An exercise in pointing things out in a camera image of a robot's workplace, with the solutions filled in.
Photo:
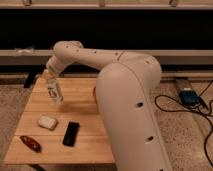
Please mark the dark red snack packet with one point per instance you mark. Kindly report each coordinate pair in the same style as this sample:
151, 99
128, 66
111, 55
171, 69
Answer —
31, 143

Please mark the wooden shelf rail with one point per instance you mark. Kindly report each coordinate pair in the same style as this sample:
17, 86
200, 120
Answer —
165, 57

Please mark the white rectangular case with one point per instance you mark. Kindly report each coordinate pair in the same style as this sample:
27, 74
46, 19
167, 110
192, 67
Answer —
47, 122

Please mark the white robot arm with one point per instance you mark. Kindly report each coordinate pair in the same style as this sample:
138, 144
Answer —
123, 98

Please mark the black remote control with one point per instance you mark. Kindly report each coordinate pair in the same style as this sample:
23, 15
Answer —
71, 134

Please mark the clear plastic bottle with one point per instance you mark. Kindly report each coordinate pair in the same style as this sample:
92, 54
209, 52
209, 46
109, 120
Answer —
54, 91

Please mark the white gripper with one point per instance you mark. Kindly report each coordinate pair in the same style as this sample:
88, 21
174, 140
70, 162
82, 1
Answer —
53, 69

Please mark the blue power adapter box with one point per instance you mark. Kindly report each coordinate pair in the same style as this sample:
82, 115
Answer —
189, 97

